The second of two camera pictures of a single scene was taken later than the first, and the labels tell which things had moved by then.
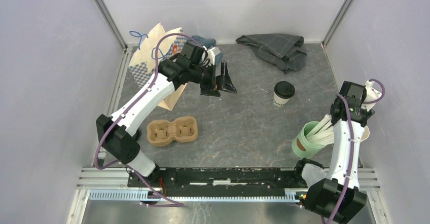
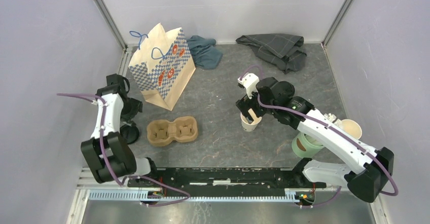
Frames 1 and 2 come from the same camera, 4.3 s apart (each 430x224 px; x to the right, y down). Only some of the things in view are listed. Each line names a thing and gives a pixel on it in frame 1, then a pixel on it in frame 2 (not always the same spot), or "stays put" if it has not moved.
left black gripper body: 208,81 → 130,109
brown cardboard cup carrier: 183,129 stays put
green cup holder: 303,147 stays put
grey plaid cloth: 285,51 stays put
